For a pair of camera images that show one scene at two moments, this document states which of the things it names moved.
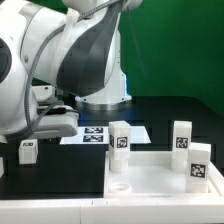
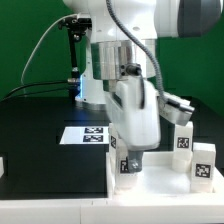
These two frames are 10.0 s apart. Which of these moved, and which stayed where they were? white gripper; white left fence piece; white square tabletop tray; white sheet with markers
Moved: white gripper
Stayed: white square tabletop tray; white left fence piece; white sheet with markers
